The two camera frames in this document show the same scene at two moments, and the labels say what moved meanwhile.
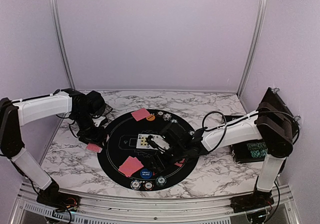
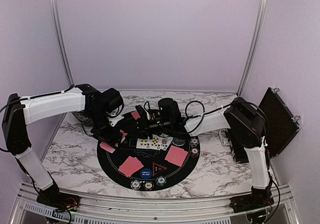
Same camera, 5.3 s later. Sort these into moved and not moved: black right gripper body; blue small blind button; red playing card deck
Moved: red playing card deck; black right gripper body
Not moved: blue small blind button
